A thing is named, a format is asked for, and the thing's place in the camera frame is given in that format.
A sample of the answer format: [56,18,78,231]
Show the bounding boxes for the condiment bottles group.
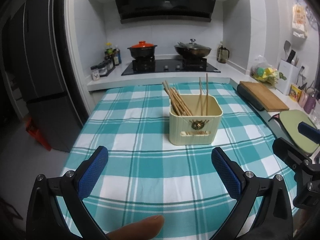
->
[104,42,121,66]

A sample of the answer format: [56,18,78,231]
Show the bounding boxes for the teal plaid tablecloth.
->
[64,83,297,239]

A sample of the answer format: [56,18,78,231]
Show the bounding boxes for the wooden chopstick long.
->
[199,77,203,116]

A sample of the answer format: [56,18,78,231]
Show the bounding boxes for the yellow seasoning packet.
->
[289,84,302,102]

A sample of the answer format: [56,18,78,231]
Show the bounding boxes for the person's left hand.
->
[106,215,165,240]

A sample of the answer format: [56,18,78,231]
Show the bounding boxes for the green mat black rim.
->
[268,109,319,155]

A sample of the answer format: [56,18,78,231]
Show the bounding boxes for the wooden chopstick diagonal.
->
[163,81,185,116]

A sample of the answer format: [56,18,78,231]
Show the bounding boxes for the pink purple bottles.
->
[298,88,319,114]

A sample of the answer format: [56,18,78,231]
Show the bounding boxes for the wooden cutting board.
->
[239,81,289,112]

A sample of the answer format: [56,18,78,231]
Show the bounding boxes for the black gas stove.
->
[122,58,221,76]

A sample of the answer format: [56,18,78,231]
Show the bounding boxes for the black rolled mat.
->
[236,84,265,111]

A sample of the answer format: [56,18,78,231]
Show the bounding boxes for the bag of colourful sponges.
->
[250,55,287,87]

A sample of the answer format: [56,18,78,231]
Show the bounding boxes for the dark glass kettle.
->
[217,43,230,63]

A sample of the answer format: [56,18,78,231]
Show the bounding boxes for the white utensil holder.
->
[276,39,301,95]

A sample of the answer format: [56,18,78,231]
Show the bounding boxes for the black range hood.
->
[115,0,216,24]

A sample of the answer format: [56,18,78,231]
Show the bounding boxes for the wooden chopstick bundle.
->
[206,73,209,115]
[170,88,188,116]
[170,88,191,116]
[172,87,193,116]

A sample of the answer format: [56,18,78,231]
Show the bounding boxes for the black wok glass lid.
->
[174,39,212,58]

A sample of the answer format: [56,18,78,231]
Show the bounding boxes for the cream chopstick holder box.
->
[169,94,223,146]

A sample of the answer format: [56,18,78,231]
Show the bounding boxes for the black pot orange lid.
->
[128,41,157,60]

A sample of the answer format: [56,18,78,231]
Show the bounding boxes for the black refrigerator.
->
[1,0,88,152]

